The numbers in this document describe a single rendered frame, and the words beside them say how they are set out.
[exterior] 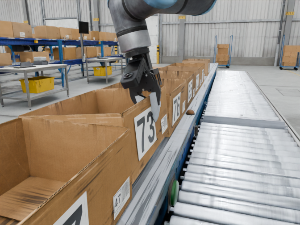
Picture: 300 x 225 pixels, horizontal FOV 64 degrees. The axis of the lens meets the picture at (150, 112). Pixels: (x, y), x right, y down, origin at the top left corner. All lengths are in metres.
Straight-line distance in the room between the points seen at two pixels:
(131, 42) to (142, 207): 0.41
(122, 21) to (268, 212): 0.69
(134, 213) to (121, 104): 0.51
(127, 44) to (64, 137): 0.29
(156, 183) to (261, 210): 0.36
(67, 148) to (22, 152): 0.12
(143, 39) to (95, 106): 0.40
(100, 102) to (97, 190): 0.61
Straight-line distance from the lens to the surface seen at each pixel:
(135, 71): 0.63
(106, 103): 0.98
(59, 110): 0.80
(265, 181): 1.01
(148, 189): 0.60
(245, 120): 1.59
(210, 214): 0.78
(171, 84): 1.28
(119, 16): 0.69
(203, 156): 1.12
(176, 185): 0.71
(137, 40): 0.67
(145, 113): 0.65
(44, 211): 0.31
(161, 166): 0.70
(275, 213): 0.85
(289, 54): 14.08
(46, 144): 0.65
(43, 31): 7.50
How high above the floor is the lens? 1.22
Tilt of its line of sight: 16 degrees down
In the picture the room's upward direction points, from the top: straight up
